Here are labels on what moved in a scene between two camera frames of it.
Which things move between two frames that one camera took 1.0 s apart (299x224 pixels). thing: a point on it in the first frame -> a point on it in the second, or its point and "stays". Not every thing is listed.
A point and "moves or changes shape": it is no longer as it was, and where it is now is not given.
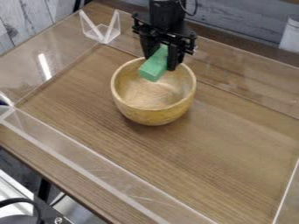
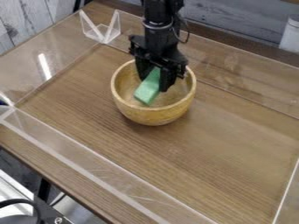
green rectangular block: (152, 69) moves or changes shape
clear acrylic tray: (203, 136) stays
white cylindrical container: (290, 38) stays
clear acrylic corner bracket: (103, 32) stays
